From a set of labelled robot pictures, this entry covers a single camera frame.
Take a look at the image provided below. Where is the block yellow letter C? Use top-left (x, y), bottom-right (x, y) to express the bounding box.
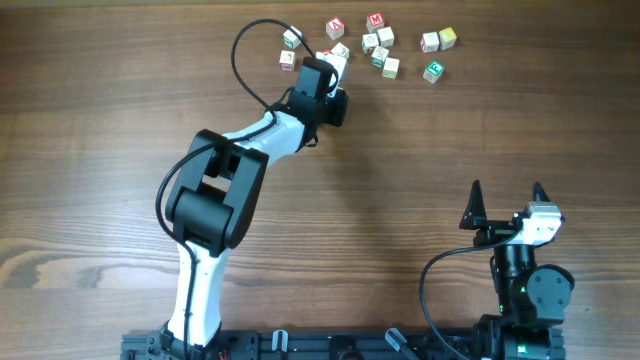
top-left (382, 57), bottom-right (400, 79)

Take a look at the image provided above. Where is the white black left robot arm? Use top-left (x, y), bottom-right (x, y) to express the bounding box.
top-left (155, 87), bottom-right (348, 359)

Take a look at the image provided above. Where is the white block green letter I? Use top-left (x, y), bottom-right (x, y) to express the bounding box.
top-left (330, 43), bottom-right (350, 59)

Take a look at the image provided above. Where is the block red digit six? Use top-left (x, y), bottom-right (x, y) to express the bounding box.
top-left (279, 50), bottom-right (296, 71)

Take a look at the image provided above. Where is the white block green side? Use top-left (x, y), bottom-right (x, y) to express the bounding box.
top-left (371, 46), bottom-right (389, 68)

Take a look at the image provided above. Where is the block red letter A top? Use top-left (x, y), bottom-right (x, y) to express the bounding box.
top-left (326, 17), bottom-right (345, 40)

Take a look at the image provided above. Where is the plain white picture block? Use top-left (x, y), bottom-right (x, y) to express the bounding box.
top-left (376, 27), bottom-right (395, 48)

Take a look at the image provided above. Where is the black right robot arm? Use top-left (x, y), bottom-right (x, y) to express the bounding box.
top-left (459, 180), bottom-right (575, 360)

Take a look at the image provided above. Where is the yellow top wooden block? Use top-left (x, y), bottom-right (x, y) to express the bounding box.
top-left (438, 27), bottom-right (457, 50)

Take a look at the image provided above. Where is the block green letter F top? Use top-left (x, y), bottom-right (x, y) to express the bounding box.
top-left (423, 61), bottom-right (445, 84)

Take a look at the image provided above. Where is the white block red drawing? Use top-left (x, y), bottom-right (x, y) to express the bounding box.
top-left (420, 32), bottom-right (440, 53)

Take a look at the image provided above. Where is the white block circle engraving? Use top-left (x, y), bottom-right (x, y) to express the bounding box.
top-left (361, 33), bottom-right (379, 54)

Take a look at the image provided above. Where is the block red letter M top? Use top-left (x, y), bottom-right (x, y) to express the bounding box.
top-left (366, 12), bottom-right (386, 33)

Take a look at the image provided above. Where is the white block teal side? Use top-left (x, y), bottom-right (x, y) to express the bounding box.
top-left (283, 26), bottom-right (303, 50)

